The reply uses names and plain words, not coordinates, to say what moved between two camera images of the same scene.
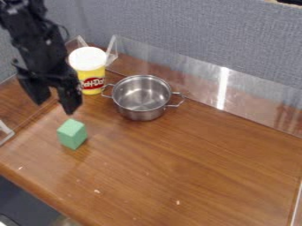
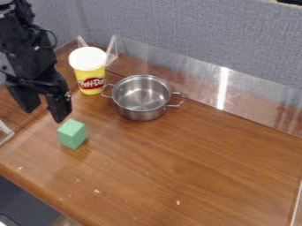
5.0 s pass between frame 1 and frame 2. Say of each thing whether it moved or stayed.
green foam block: stayed
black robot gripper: moved
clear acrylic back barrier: stayed
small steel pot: stayed
